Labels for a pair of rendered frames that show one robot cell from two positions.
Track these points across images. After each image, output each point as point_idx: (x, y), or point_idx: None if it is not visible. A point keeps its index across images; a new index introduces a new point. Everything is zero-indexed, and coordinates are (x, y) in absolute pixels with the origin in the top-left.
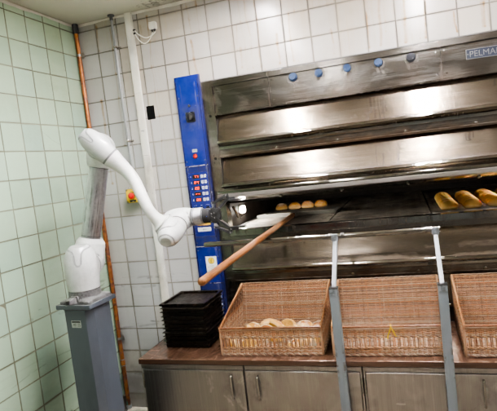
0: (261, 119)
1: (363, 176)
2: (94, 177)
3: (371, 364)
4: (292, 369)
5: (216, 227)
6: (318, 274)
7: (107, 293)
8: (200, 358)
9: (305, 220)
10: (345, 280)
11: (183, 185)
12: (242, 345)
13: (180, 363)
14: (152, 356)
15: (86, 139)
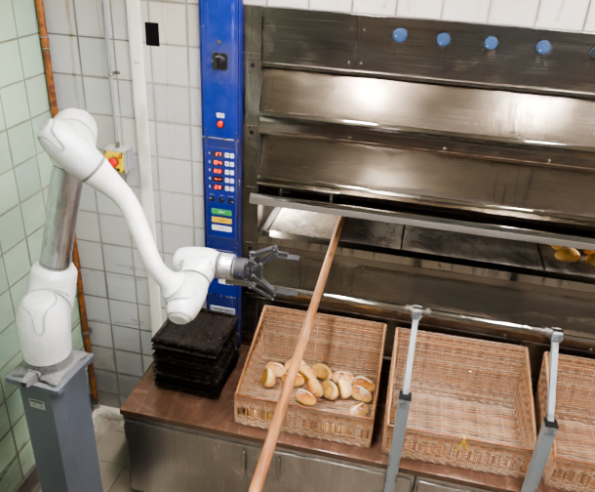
0: (335, 90)
1: (473, 223)
2: (61, 184)
3: (429, 475)
4: (326, 459)
5: (253, 287)
6: (373, 313)
7: (82, 357)
8: (205, 424)
9: (365, 230)
10: (407, 331)
11: (196, 159)
12: (263, 418)
13: (178, 425)
14: (138, 406)
15: (53, 144)
